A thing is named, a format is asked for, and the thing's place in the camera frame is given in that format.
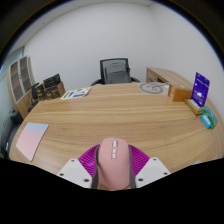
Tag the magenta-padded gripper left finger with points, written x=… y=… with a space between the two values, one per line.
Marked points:
x=87 y=163

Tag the black mesh office chair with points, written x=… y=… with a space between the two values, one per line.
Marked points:
x=115 y=71

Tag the white sheet with grey print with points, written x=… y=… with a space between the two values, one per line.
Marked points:
x=152 y=88

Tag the tan flat box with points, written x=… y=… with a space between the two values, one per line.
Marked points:
x=193 y=107

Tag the small blue box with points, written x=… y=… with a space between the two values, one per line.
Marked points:
x=206 y=121

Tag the leaflet with green blue print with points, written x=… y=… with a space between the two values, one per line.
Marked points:
x=76 y=93

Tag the purple packet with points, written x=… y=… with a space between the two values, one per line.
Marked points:
x=200 y=89

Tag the wooden side desk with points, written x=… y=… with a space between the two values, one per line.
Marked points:
x=166 y=76

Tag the wide brown cardboard box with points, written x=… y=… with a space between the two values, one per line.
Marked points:
x=55 y=91

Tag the wooden shelf cabinet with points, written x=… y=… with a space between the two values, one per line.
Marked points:
x=21 y=83

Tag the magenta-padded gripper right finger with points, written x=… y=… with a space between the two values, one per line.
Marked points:
x=140 y=162

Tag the orange cardboard box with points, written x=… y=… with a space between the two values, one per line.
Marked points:
x=180 y=94

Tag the black cardboard box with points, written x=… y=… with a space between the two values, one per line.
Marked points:
x=51 y=80

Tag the green box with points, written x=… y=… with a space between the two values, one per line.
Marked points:
x=211 y=116

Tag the pink and blue mouse pad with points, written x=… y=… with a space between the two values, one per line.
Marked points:
x=30 y=140

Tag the pink computer mouse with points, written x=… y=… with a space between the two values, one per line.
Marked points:
x=114 y=170

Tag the black leather sofa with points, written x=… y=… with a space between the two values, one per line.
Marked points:
x=8 y=131

